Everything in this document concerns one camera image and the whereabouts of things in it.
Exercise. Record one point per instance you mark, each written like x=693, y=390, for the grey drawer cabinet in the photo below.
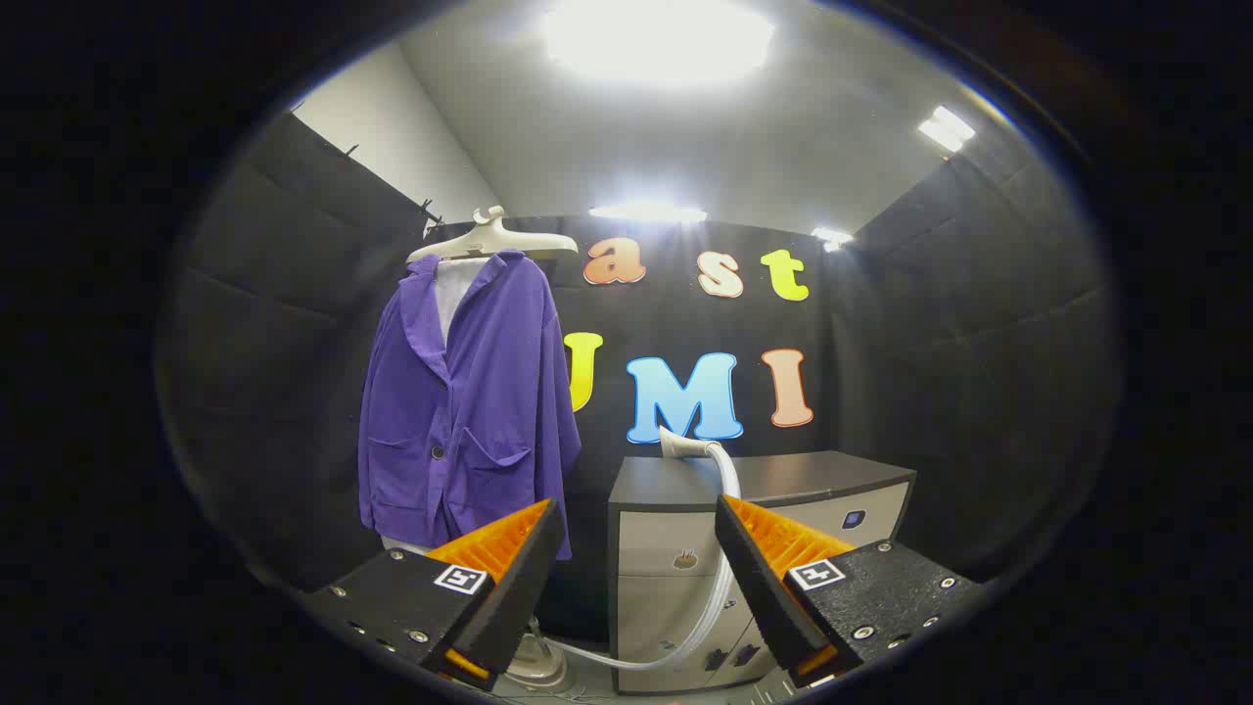
x=656, y=558

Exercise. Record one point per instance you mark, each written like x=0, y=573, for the purple jacket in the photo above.
x=480, y=392

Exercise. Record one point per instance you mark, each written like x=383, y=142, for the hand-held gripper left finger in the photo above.
x=509, y=597

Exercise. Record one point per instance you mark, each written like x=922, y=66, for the garment steamer base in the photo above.
x=536, y=668

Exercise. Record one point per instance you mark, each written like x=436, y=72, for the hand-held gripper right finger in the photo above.
x=768, y=597

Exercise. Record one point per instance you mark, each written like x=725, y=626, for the beige clothes hanger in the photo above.
x=489, y=240

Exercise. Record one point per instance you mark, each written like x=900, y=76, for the large ceiling light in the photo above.
x=656, y=39

